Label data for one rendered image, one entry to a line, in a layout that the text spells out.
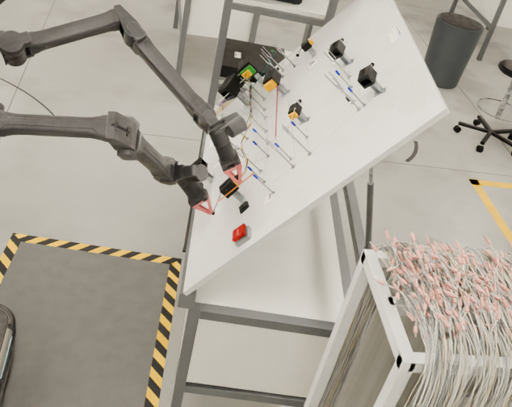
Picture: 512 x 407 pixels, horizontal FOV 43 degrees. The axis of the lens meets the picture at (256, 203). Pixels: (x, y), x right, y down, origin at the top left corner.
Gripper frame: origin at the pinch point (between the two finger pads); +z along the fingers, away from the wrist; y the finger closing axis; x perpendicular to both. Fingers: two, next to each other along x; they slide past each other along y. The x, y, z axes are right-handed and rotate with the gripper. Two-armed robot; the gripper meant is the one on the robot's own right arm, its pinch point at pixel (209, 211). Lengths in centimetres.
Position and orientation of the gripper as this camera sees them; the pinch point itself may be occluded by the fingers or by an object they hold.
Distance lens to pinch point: 227.3
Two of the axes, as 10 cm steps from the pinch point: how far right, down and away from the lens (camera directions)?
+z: 5.1, 7.0, 4.9
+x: -8.4, 5.2, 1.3
